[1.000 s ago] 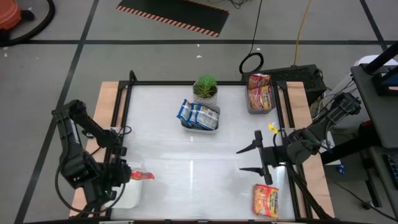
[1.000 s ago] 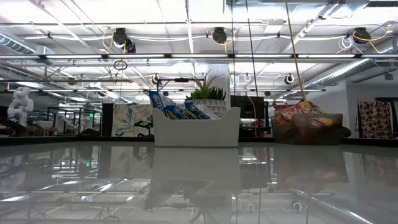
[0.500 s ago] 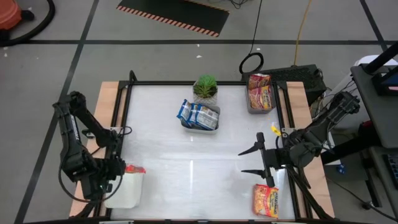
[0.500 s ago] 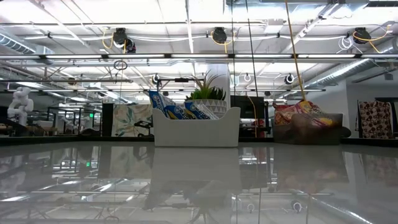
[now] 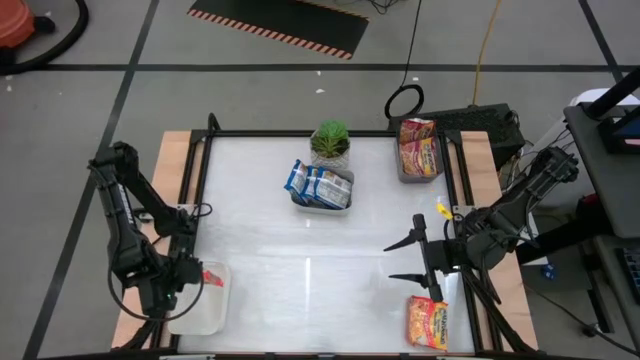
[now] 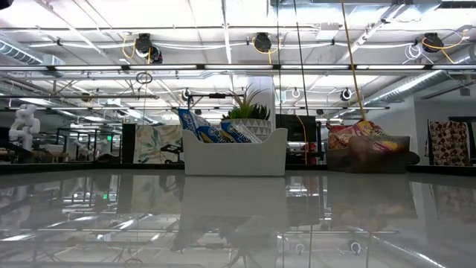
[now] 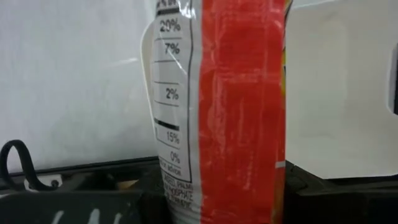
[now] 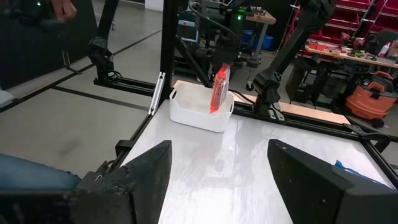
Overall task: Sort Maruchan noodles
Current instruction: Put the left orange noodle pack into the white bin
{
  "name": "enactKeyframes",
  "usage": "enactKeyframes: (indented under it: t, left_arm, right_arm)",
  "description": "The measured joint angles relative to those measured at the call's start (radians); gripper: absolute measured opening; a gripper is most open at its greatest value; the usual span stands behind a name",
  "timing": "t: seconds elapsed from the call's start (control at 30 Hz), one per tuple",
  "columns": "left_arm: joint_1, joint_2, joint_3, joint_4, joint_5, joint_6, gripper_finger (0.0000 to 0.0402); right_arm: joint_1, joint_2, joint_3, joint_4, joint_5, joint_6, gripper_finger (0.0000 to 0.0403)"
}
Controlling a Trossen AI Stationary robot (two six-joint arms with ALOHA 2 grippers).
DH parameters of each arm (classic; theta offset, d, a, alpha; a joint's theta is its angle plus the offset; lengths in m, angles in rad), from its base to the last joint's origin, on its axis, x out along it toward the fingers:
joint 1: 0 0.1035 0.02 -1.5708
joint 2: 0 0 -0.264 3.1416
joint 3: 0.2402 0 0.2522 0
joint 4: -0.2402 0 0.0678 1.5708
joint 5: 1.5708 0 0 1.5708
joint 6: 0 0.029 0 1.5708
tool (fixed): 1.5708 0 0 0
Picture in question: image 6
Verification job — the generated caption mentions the light grey plastic bin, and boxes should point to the light grey plastic bin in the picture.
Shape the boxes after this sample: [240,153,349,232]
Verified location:
[181,127,289,177]

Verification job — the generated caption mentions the plant in white patterned pot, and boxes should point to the plant in white patterned pot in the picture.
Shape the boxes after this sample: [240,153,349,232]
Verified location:
[222,84,272,141]

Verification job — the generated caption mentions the black hanging bar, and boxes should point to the black hanging bar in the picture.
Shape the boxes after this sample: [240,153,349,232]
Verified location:
[187,92,245,100]

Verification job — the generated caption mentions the black flat screen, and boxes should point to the black flat screen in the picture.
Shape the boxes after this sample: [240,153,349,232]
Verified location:
[275,113,321,143]

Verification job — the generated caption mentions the floral print panel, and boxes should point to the floral print panel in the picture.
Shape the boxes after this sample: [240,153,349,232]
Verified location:
[134,123,184,165]

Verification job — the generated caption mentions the black panel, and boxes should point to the black panel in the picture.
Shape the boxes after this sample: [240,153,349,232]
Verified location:
[121,122,137,164]

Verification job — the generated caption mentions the dark grey plastic bin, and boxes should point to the dark grey plastic bin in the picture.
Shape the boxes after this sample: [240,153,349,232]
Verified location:
[325,134,411,174]

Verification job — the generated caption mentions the long ceiling light bar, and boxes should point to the long ceiling light bar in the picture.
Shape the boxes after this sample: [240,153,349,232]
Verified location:
[0,63,476,72]

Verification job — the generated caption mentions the brown dotted print panel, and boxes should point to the brown dotted print panel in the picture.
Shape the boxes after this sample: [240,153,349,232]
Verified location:
[425,119,472,167]

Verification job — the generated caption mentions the black ceiling cable reel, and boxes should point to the black ceiling cable reel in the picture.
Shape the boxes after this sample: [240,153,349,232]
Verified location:
[133,32,164,65]
[422,31,446,54]
[252,31,278,55]

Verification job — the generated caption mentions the black hanging cable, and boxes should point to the black hanging cable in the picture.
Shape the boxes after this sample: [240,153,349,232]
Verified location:
[292,0,310,117]

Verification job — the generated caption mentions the yellow hanging cable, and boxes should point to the yellow hanging cable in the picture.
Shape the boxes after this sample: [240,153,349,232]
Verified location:
[340,0,368,123]

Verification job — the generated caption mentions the black aluminium table frame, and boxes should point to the black aluminium table frame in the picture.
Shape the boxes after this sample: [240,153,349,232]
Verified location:
[0,162,476,175]

